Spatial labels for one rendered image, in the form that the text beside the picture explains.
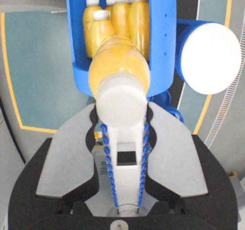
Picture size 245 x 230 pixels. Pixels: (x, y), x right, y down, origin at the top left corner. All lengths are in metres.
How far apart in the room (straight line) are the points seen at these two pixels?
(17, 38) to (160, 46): 1.72
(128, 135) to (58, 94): 1.22
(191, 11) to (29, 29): 1.60
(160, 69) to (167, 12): 0.13
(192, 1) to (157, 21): 1.23
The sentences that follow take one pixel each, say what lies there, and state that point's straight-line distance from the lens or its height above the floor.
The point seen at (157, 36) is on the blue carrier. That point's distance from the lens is 0.32.
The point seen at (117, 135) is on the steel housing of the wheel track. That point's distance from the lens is 0.81.
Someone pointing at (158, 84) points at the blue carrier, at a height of 1.21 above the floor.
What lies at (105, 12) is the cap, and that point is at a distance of 0.42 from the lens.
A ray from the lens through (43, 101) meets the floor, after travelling 1.99.
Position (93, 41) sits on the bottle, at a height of 1.12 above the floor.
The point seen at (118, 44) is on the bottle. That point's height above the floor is 1.36.
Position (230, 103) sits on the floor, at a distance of 2.30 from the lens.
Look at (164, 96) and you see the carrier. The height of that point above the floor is 0.16.
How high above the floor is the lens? 1.53
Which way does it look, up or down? 59 degrees down
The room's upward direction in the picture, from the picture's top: 180 degrees clockwise
